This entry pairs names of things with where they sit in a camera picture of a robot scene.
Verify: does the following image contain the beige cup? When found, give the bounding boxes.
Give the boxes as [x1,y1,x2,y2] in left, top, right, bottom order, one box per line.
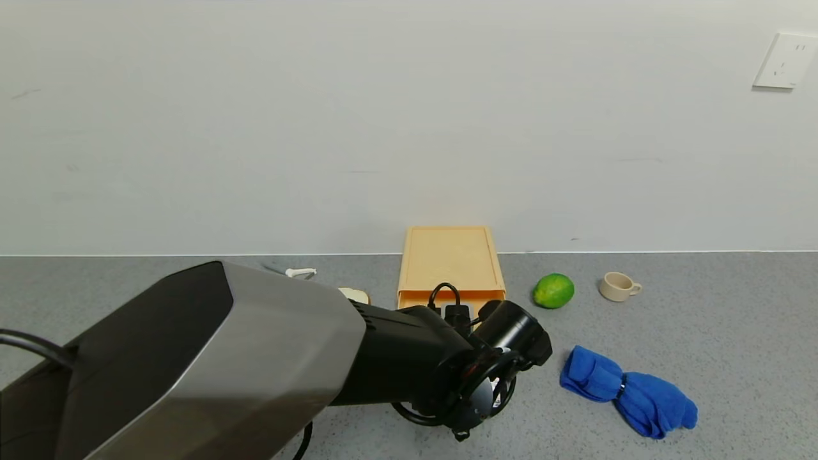
[599,272,644,303]

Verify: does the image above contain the white wall socket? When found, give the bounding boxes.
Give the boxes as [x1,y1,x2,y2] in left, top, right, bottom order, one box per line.
[752,33,818,91]

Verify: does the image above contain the yellow drawer case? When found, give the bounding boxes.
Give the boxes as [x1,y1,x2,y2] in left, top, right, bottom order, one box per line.
[397,226,507,311]

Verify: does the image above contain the green lime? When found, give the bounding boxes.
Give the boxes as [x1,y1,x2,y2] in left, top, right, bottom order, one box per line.
[533,273,576,310]

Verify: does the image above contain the white peeler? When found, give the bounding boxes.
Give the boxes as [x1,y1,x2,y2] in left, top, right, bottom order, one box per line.
[263,263,318,280]

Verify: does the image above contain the blue cloth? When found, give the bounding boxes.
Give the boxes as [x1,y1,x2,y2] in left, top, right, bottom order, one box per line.
[560,346,699,440]

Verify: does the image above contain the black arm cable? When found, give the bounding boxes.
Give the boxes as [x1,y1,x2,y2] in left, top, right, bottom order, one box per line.
[0,328,79,372]
[293,420,314,460]

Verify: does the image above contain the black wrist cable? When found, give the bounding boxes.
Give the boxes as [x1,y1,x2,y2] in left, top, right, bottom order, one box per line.
[390,282,520,443]

